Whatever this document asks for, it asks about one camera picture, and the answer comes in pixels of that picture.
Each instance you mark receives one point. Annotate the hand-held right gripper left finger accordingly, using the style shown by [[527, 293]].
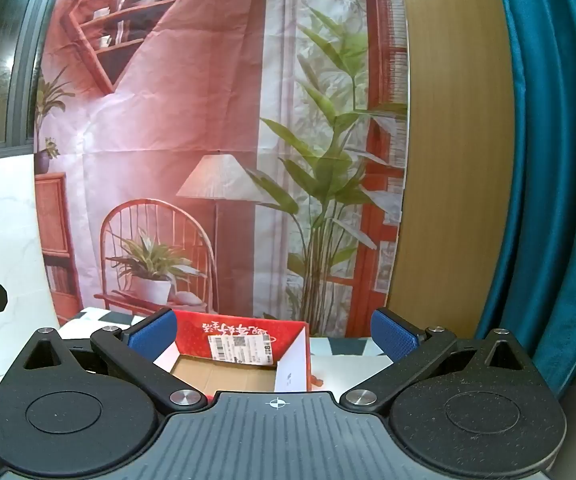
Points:
[[152, 336]]

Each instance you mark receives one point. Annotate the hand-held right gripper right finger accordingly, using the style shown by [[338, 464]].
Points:
[[394, 339]]

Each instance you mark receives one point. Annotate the red strawberry print box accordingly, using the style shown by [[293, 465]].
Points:
[[188, 325]]

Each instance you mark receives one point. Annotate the white barcode label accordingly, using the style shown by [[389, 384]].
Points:
[[240, 349]]

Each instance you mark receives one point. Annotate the wooden board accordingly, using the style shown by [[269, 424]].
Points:
[[458, 160]]

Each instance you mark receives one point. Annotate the teal curtain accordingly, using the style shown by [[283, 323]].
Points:
[[558, 160]]

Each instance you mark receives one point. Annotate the printed wall tapestry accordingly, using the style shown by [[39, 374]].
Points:
[[193, 110]]

